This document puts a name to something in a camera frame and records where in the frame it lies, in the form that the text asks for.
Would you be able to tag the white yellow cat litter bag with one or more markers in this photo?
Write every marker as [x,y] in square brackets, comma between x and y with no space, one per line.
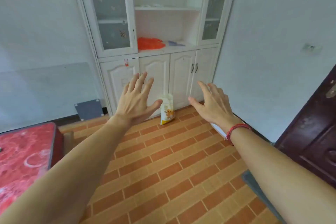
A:
[168,113]

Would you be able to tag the person's right forearm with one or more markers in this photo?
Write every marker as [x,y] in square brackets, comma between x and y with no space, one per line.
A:
[275,174]

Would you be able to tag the person's left hand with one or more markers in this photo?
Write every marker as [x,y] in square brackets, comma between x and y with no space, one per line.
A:
[134,103]

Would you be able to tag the white pink cat litter box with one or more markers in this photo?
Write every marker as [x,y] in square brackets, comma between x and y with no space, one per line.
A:
[218,129]

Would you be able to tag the red patterned mattress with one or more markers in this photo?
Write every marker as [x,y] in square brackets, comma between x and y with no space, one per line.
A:
[23,158]

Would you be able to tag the dark brown door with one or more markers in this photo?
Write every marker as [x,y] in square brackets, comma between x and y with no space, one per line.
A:
[312,132]

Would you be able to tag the grey plastic litter scoop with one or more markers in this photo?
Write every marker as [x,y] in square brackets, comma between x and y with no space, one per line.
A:
[174,43]

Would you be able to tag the orange plastic bag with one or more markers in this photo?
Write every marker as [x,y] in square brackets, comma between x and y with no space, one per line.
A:
[149,43]

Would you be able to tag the metal door lock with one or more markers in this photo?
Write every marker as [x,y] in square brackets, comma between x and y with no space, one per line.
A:
[331,92]

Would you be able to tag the white wall socket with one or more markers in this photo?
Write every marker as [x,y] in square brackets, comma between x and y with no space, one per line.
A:
[311,48]

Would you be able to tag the person's right hand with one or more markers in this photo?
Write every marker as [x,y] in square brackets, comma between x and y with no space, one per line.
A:
[218,108]

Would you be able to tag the grey square board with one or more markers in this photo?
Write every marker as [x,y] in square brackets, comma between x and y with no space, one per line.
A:
[89,109]

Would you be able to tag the glass cabinet door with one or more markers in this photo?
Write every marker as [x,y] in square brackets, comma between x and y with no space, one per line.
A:
[216,3]
[110,8]

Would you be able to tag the person's left forearm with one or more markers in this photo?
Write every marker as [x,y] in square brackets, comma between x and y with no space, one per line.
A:
[65,174]

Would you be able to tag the red white sticker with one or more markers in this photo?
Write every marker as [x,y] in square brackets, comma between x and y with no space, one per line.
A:
[126,63]

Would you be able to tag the black baseboard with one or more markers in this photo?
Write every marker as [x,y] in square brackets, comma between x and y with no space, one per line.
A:
[65,121]

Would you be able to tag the white wooden cabinet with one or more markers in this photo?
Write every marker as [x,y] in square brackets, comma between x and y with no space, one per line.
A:
[162,29]

